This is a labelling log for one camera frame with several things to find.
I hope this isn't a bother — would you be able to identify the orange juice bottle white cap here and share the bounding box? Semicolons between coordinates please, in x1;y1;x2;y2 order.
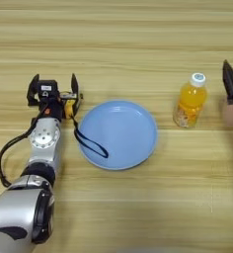
172;72;208;129

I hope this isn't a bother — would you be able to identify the blue round plate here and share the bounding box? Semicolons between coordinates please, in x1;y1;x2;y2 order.
77;100;159;171

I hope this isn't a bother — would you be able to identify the yellow tape measure with strap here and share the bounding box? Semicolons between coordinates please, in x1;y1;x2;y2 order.
60;92;110;160

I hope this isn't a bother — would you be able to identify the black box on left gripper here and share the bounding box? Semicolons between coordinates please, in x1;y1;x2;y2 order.
37;79;59;100

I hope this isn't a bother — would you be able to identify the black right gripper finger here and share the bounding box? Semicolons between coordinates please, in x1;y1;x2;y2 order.
222;59;233;106

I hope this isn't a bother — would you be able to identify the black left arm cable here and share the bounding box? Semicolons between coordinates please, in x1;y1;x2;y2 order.
0;117;43;188

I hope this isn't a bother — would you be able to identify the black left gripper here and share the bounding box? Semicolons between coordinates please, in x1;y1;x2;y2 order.
26;72;80;120

